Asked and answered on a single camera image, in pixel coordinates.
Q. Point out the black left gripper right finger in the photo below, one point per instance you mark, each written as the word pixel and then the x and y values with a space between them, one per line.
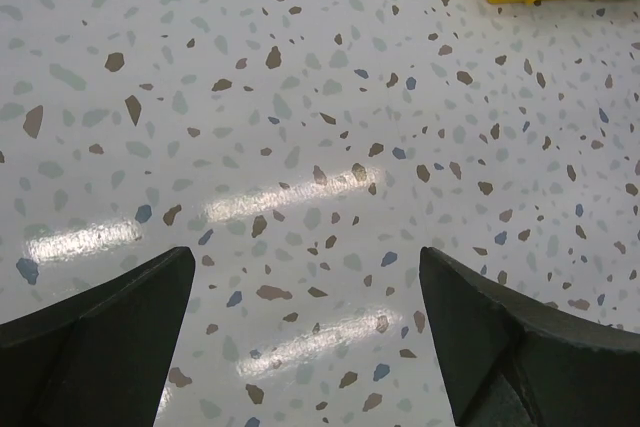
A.
pixel 509 360

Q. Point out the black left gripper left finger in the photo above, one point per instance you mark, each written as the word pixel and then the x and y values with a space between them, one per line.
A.
pixel 101 357

